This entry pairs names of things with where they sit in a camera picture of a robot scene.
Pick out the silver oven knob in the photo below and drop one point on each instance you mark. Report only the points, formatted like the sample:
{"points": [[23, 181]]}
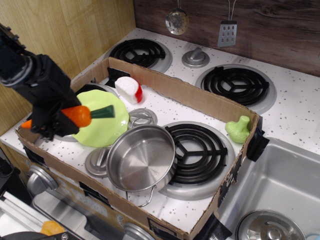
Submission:
{"points": [[40, 181], [134, 232]]}

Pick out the green toy broccoli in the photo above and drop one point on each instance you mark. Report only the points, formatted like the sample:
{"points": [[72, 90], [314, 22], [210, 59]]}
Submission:
{"points": [[238, 131]]}

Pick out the hanging metal spatula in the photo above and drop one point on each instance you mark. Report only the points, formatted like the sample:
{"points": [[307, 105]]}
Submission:
{"points": [[228, 29]]}

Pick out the silver knob near pot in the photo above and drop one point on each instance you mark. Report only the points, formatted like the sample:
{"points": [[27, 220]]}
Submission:
{"points": [[96, 162]]}

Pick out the stove burner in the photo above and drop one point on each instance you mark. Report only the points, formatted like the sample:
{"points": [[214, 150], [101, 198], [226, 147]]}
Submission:
{"points": [[204, 156], [245, 85], [145, 53], [88, 87]]}

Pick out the silver sink basin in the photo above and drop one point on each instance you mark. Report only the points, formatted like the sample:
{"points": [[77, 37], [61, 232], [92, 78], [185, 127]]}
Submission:
{"points": [[284, 179]]}

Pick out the hanging metal slotted spoon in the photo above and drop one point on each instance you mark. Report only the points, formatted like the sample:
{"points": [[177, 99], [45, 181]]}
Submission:
{"points": [[177, 20]]}

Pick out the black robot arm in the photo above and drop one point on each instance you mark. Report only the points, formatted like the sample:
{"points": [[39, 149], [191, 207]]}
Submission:
{"points": [[15, 63]]}

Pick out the back left stove burner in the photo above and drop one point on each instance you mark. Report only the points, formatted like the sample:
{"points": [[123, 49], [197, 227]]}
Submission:
{"points": [[145, 53]]}

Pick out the silver knob behind pot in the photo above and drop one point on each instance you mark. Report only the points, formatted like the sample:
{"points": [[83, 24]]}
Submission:
{"points": [[142, 116]]}

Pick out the white and red toy cheese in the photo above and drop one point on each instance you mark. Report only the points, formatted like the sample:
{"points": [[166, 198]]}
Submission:
{"points": [[129, 89]]}

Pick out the front left stove burner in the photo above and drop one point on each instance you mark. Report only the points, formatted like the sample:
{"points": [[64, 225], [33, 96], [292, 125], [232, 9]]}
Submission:
{"points": [[88, 87]]}

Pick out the orange toy carrot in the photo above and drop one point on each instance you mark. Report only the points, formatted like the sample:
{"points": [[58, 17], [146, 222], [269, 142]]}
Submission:
{"points": [[81, 115]]}

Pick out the orange object bottom left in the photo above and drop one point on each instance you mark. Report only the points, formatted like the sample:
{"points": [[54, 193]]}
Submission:
{"points": [[51, 227]]}

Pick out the light green plastic plate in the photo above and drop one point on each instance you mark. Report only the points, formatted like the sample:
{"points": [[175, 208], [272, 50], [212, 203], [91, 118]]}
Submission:
{"points": [[102, 132]]}

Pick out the back right stove burner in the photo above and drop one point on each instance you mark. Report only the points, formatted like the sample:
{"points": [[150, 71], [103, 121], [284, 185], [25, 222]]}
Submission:
{"points": [[245, 85]]}

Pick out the silver back stove knob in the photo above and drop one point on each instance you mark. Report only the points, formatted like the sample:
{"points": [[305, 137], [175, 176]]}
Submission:
{"points": [[195, 58]]}

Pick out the steel pot lid in sink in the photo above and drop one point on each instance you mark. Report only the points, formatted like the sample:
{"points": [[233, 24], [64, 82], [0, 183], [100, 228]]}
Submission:
{"points": [[267, 225]]}

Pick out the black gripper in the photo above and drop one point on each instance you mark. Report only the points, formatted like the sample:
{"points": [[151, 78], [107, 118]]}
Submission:
{"points": [[48, 89]]}

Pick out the silver front centre oven knob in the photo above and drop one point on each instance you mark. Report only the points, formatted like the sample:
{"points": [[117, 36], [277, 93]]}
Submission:
{"points": [[134, 232]]}

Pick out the silver front left oven knob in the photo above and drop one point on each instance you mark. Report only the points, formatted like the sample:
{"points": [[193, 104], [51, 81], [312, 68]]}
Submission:
{"points": [[40, 181]]}

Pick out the brown cardboard fence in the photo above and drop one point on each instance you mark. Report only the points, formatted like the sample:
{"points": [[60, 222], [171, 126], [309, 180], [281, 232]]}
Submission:
{"points": [[207, 103]]}

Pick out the front right stove burner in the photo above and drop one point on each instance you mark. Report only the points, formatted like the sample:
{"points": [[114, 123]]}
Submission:
{"points": [[204, 156]]}

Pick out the stainless steel pot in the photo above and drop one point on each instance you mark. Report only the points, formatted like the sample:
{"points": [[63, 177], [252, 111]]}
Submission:
{"points": [[142, 159]]}

